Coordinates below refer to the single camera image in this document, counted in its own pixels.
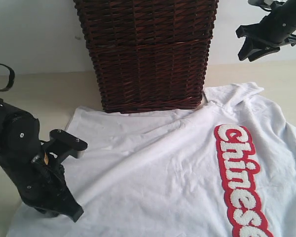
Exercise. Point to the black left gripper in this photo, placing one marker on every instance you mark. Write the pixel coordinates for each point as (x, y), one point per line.
(47, 191)

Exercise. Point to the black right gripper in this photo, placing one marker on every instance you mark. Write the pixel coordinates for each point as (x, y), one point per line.
(272, 32)

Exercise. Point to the white t-shirt red lettering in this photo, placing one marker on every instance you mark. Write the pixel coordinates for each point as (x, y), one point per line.
(226, 169)

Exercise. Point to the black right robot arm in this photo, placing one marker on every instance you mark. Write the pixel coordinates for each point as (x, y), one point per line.
(273, 31)

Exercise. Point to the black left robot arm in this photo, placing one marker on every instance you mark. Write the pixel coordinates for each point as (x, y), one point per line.
(19, 144)

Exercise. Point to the dark brown wicker basket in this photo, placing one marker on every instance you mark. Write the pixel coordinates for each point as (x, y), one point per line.
(148, 55)

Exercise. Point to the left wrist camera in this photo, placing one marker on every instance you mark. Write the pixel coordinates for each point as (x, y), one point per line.
(63, 144)

